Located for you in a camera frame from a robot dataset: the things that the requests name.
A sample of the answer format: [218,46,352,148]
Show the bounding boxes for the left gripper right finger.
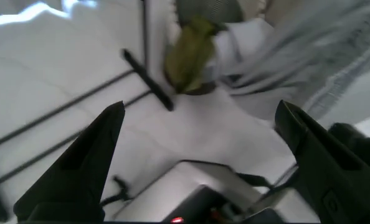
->
[274,99,370,224]

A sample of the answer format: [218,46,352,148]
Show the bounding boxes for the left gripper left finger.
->
[12,101,126,224]

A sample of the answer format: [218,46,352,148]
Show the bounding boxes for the pale grey shorts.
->
[203,0,370,123]

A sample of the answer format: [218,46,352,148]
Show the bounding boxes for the black clothes rack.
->
[0,0,175,223]

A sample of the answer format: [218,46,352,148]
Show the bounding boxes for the white laundry basket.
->
[173,0,267,26]

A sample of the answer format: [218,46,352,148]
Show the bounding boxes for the green garment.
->
[163,16,217,96]

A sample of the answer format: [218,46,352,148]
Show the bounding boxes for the white curtain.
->
[0,0,63,18]

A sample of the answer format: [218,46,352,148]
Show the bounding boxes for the black cable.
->
[100,175,131,207]

